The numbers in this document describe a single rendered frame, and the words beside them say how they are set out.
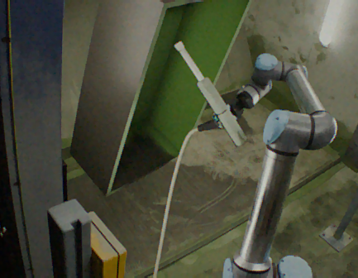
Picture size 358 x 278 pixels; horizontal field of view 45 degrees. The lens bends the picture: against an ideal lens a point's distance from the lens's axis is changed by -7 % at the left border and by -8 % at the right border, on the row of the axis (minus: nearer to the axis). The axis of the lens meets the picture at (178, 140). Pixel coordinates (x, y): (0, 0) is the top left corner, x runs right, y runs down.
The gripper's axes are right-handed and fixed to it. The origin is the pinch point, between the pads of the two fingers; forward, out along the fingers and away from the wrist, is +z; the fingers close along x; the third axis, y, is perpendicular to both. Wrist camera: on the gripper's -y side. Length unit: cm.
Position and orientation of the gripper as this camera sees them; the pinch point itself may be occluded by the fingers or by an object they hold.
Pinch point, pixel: (221, 121)
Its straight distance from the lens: 188.1
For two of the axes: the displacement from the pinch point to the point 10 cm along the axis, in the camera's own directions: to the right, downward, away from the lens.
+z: -6.5, 5.3, -5.5
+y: -5.7, 1.5, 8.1
